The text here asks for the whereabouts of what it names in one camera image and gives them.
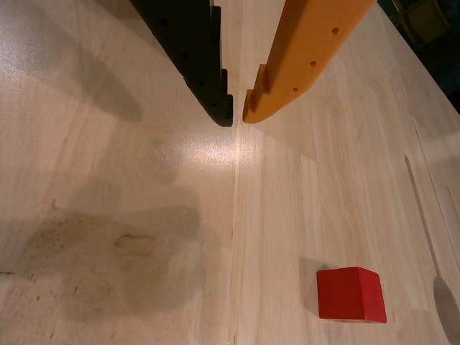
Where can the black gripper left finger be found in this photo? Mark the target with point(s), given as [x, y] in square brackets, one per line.
[194, 54]

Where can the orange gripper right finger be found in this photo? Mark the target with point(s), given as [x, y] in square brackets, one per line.
[305, 46]

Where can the red cube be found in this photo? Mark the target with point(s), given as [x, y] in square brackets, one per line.
[348, 294]

